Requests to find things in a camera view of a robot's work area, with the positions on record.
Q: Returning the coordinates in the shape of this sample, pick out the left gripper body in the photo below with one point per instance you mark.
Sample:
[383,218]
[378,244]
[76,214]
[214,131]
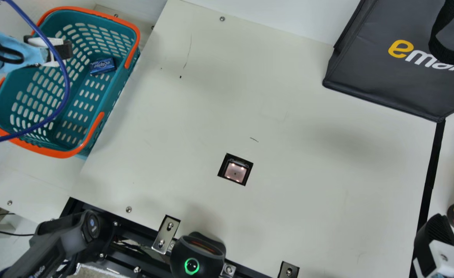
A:
[3,54]

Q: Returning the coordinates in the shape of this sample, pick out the small blue box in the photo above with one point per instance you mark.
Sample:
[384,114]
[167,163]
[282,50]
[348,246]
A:
[102,66]

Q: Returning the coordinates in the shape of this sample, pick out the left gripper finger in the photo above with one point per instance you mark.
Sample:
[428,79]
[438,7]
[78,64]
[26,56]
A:
[51,58]
[63,49]

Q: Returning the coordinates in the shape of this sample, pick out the black strip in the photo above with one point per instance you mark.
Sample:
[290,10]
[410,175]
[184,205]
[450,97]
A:
[433,170]

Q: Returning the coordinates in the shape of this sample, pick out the teal shopping basket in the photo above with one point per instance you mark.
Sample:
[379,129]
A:
[95,96]

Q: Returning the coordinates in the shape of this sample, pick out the small square scanner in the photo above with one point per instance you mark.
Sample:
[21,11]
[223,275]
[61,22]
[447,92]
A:
[235,170]

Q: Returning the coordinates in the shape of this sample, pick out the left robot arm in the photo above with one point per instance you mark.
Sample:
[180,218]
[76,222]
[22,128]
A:
[57,239]

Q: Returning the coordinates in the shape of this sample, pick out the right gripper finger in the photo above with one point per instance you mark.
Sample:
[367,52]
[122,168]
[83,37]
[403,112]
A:
[437,247]

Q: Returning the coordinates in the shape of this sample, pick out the black device with green light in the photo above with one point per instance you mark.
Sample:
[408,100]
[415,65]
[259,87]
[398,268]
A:
[196,255]

